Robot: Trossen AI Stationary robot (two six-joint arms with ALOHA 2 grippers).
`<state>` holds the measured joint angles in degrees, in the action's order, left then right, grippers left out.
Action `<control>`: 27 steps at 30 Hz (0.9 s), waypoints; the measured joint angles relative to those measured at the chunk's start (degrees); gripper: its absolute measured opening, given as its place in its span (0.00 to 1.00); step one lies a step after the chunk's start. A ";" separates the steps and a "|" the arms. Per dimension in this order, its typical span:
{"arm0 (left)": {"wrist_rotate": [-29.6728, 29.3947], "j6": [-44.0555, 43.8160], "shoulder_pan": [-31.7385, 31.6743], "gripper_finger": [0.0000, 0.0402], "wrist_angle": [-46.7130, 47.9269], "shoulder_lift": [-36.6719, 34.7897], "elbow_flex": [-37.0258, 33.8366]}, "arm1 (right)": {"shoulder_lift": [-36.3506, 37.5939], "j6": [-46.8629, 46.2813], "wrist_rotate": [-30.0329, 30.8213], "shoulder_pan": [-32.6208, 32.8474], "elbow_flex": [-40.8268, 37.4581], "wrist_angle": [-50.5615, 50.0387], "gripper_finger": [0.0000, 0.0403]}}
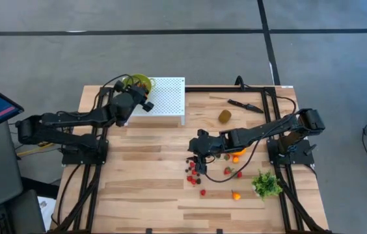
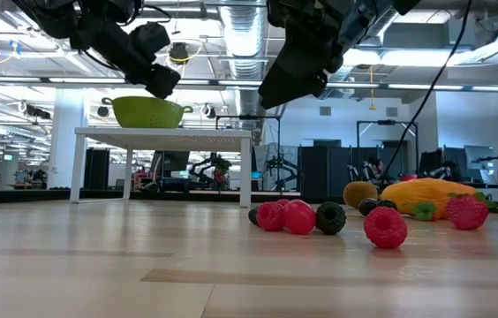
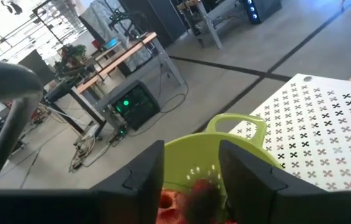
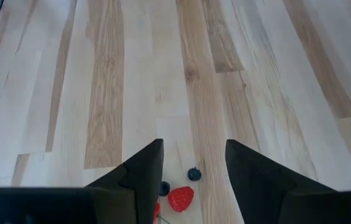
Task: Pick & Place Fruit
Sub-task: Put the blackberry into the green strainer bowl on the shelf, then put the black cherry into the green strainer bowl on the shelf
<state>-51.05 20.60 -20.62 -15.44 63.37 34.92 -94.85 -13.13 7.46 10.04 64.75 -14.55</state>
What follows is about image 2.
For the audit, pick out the dark round toy berry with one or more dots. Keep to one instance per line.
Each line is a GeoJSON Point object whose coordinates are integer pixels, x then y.
{"type": "Point", "coordinates": [387, 204]}
{"type": "Point", "coordinates": [367, 206]}

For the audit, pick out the tall black cabinet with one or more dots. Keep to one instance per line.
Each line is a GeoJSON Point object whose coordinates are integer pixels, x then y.
{"type": "Point", "coordinates": [96, 170]}

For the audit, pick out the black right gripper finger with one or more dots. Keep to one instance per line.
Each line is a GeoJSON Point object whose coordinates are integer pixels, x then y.
{"type": "Point", "coordinates": [295, 75]}

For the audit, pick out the red toy raspberry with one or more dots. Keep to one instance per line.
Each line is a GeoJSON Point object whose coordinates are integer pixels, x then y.
{"type": "Point", "coordinates": [385, 227]}
{"type": "Point", "coordinates": [270, 217]}

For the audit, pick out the background computer monitor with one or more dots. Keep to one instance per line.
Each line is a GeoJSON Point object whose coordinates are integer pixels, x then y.
{"type": "Point", "coordinates": [478, 156]}

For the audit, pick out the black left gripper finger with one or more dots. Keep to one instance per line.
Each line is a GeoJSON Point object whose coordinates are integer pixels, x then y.
{"type": "Point", "coordinates": [165, 76]}
{"type": "Point", "coordinates": [159, 86]}

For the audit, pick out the red bowl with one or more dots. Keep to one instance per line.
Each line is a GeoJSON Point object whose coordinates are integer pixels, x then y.
{"type": "Point", "coordinates": [409, 177]}

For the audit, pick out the small black ceiling spotlight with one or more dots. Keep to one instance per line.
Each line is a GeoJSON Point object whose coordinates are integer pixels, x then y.
{"type": "Point", "coordinates": [37, 112]}
{"type": "Point", "coordinates": [208, 110]}
{"type": "Point", "coordinates": [103, 111]}

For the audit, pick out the black background rig frame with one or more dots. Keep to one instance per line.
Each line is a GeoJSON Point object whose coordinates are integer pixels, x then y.
{"type": "Point", "coordinates": [386, 122]}
{"type": "Point", "coordinates": [249, 117]}

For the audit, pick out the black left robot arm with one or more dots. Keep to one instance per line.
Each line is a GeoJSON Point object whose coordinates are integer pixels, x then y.
{"type": "Point", "coordinates": [55, 17]}

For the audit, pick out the person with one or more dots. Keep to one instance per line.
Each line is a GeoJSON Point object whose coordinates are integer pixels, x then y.
{"type": "Point", "coordinates": [375, 168]}
{"type": "Point", "coordinates": [445, 170]}

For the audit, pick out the white perforated shelf riser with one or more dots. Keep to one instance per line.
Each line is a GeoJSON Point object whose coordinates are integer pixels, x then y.
{"type": "Point", "coordinates": [213, 140]}

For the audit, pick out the small black toy berry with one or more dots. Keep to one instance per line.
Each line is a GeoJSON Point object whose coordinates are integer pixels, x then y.
{"type": "Point", "coordinates": [253, 216]}

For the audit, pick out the dark background monitor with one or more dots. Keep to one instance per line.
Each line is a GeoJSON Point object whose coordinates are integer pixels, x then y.
{"type": "Point", "coordinates": [174, 161]}

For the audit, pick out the red toy cherry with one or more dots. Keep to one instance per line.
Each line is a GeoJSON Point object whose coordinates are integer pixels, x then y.
{"type": "Point", "coordinates": [299, 217]}

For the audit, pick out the black partition panel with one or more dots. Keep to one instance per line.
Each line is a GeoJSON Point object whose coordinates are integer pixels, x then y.
{"type": "Point", "coordinates": [319, 168]}

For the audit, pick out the brown toy kiwi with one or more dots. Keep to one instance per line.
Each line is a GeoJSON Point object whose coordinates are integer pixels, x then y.
{"type": "Point", "coordinates": [359, 194]}

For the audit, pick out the yellow orange toy mango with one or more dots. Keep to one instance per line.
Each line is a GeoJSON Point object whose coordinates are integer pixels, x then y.
{"type": "Point", "coordinates": [425, 190]}

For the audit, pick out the white square pillar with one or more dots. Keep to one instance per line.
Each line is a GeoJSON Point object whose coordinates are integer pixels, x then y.
{"type": "Point", "coordinates": [65, 146]}

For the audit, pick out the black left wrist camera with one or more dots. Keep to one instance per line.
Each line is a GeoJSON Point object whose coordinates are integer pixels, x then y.
{"type": "Point", "coordinates": [149, 40]}

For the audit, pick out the black toy blackberry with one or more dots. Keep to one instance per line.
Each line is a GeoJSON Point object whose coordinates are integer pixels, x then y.
{"type": "Point", "coordinates": [330, 218]}

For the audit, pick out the black metal table frame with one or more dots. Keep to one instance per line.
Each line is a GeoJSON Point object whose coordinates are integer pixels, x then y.
{"type": "Point", "coordinates": [32, 195]}

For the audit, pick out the black background robot arm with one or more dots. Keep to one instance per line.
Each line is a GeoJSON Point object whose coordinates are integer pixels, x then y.
{"type": "Point", "coordinates": [219, 170]}
{"type": "Point", "coordinates": [282, 165]}

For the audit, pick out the large silver ribbed duct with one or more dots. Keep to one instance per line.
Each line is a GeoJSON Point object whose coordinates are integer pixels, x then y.
{"type": "Point", "coordinates": [244, 40]}

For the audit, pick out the long ceiling light rail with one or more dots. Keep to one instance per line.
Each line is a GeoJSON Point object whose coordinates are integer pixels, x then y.
{"type": "Point", "coordinates": [213, 83]}

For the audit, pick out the green colander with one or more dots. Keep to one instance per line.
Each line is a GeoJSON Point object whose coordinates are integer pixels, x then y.
{"type": "Point", "coordinates": [145, 112]}

